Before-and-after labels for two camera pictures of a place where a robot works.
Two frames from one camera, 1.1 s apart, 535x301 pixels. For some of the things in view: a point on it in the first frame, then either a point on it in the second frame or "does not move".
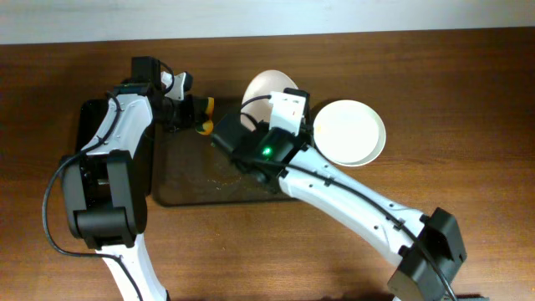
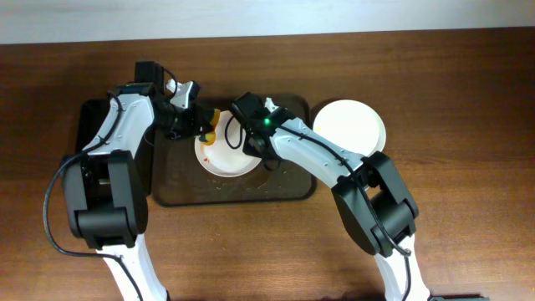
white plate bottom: x=349 y=132 does not move
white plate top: x=263 y=84 -> x=225 y=156
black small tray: x=92 y=115 does not move
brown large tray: x=190 y=170 does not move
